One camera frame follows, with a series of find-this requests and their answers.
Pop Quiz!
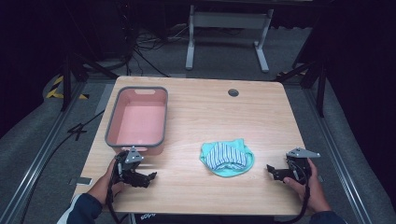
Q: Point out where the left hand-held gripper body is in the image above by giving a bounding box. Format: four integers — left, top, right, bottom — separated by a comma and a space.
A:
115, 146, 145, 185

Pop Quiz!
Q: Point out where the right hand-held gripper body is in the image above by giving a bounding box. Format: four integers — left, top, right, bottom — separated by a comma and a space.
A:
285, 147, 321, 185

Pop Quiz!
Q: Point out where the pink plastic basin grey rim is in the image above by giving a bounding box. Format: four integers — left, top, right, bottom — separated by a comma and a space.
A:
105, 86, 169, 156

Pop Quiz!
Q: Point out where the teal striped underwear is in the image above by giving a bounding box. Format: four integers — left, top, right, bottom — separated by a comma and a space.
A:
199, 138, 256, 178

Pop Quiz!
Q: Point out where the person's right hand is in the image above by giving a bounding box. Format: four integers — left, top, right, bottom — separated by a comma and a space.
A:
283, 158, 332, 215

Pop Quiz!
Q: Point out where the person's left hand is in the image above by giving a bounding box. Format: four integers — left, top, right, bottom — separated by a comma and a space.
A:
88, 158, 126, 205

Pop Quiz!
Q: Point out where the black tape cross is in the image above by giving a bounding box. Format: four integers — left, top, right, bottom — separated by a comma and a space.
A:
67, 122, 89, 142

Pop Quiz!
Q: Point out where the black metal stand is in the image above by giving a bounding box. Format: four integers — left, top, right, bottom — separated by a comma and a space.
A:
274, 57, 329, 119

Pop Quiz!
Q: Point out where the black tripod stand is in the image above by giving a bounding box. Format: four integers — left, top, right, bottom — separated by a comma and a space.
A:
59, 50, 120, 112

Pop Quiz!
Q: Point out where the yellow black hazard tape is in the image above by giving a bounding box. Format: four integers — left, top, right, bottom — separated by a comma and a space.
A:
45, 75, 90, 101

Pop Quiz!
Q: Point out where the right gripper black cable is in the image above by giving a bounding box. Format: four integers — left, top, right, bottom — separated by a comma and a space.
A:
278, 183, 312, 224

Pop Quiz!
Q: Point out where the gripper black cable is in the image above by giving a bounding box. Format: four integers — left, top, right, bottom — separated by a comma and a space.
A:
278, 183, 312, 224
105, 160, 123, 224

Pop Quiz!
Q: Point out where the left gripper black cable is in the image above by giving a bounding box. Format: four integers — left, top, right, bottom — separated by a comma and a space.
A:
105, 160, 123, 224

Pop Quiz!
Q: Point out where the aluminium floor rail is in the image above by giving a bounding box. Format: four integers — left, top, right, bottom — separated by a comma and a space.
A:
0, 81, 89, 224
302, 88, 375, 224

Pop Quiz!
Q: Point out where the long black floor cable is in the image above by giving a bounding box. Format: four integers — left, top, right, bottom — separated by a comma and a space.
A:
18, 109, 106, 224

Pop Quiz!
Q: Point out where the bundle of black floor cables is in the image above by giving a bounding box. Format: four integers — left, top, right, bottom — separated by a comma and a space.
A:
132, 26, 190, 77

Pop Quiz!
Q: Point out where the grey metal desk frame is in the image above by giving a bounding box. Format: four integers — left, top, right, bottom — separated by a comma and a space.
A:
185, 4, 275, 74

